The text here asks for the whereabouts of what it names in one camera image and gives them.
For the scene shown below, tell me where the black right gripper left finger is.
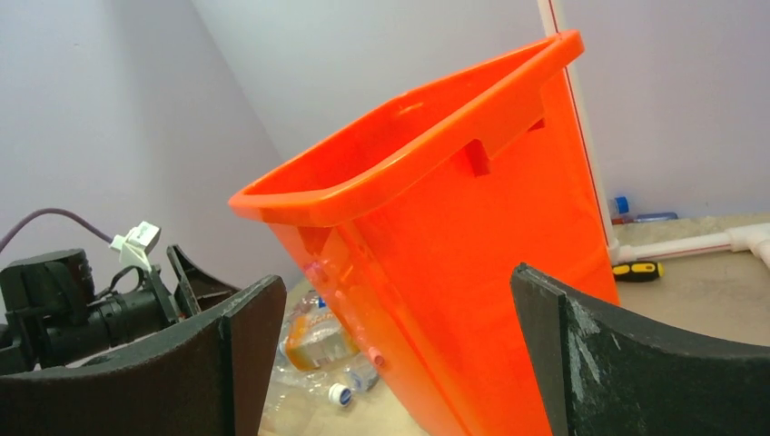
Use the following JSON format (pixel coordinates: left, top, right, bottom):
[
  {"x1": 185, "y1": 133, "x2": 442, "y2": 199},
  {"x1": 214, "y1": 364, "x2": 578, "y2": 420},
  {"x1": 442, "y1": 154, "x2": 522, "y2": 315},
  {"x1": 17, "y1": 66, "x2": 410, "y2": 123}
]
[{"x1": 1, "y1": 275, "x2": 287, "y2": 435}]

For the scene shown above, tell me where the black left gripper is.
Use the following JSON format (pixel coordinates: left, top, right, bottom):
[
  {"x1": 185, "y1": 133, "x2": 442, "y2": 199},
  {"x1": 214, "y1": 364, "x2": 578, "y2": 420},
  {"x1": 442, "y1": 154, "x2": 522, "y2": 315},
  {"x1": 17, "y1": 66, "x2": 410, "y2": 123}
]
[{"x1": 90, "y1": 244, "x2": 241, "y2": 346}]

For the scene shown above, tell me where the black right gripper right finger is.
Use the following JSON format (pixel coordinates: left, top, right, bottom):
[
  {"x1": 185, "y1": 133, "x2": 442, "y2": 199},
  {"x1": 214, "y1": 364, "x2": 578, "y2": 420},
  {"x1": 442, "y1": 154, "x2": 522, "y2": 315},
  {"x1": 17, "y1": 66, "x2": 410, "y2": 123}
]
[{"x1": 510, "y1": 263, "x2": 769, "y2": 435}]

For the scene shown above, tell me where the orange label clear bottle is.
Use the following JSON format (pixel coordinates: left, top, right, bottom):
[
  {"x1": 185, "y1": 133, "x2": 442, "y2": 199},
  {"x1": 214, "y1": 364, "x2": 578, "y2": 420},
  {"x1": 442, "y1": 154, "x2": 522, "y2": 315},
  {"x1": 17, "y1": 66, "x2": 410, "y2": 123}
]
[{"x1": 280, "y1": 292, "x2": 360, "y2": 372}]

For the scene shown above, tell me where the orange plastic bin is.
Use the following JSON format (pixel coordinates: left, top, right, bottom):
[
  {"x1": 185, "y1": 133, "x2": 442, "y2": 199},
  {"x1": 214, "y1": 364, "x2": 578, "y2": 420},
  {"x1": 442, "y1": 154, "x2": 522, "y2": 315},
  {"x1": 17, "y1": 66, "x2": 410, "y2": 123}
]
[{"x1": 229, "y1": 30, "x2": 619, "y2": 435}]

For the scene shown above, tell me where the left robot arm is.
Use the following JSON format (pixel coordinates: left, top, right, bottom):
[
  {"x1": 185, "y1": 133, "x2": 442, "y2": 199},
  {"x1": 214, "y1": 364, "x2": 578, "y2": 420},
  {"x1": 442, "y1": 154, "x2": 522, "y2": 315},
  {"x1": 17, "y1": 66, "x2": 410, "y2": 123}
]
[{"x1": 1, "y1": 244, "x2": 239, "y2": 375}]

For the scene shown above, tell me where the yellow black screwdriver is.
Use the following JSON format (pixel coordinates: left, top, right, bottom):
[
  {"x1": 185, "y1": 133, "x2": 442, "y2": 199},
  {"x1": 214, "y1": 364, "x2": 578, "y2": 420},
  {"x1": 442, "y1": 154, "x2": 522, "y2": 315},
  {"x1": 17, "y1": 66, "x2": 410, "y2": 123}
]
[{"x1": 612, "y1": 261, "x2": 664, "y2": 282}]

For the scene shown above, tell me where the small clear white-cap bottle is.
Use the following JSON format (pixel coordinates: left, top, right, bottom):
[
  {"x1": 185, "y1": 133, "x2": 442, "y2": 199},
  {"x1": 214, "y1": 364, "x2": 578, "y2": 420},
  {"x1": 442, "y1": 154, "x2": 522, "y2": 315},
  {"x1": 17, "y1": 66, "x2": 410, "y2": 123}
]
[{"x1": 328, "y1": 352, "x2": 380, "y2": 397}]

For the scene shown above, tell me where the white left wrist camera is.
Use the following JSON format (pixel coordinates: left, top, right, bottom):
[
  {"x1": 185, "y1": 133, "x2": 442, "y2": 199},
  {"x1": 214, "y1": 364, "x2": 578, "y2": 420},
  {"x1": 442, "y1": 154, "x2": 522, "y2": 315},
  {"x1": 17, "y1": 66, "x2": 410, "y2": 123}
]
[{"x1": 110, "y1": 221, "x2": 162, "y2": 272}]

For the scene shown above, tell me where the blue cap bottle by wall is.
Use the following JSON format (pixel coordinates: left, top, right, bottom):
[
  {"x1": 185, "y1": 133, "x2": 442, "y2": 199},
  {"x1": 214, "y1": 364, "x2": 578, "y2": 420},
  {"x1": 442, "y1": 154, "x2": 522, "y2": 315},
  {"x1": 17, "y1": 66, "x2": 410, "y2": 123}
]
[{"x1": 608, "y1": 196, "x2": 679, "y2": 225}]

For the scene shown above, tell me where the white pvc pipe frame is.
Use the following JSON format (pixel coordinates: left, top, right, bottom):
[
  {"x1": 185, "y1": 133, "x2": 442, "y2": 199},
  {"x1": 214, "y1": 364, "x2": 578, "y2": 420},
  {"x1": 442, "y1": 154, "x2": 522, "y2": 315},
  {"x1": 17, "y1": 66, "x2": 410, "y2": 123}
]
[{"x1": 536, "y1": 0, "x2": 770, "y2": 269}]

